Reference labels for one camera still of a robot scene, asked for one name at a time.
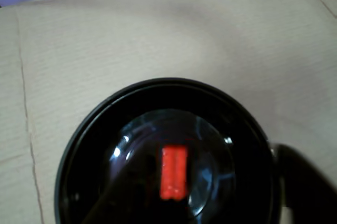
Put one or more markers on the black round plastic bowl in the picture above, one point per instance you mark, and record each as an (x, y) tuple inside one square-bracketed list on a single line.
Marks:
[(87, 155)]

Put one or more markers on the red lego block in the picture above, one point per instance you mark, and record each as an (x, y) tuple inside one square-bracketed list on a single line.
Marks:
[(174, 171)]

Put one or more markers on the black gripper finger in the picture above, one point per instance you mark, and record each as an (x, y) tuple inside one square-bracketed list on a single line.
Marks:
[(123, 189), (310, 195)]

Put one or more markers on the brown corrugated cardboard sheet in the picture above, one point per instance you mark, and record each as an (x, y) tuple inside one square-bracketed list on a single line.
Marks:
[(158, 37)]

